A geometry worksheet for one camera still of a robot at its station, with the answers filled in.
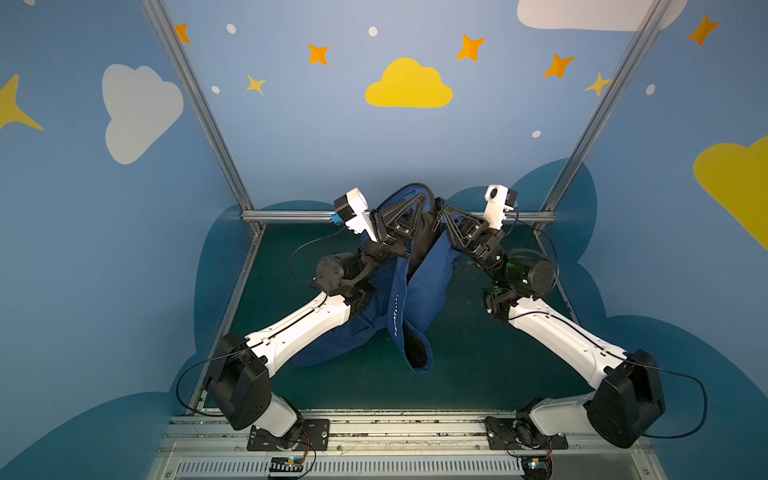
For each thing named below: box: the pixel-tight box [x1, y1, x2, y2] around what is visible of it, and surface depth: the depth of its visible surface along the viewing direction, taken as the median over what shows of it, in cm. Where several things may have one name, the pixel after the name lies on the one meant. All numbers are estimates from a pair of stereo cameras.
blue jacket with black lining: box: [292, 215, 461, 375], surface depth 59 cm
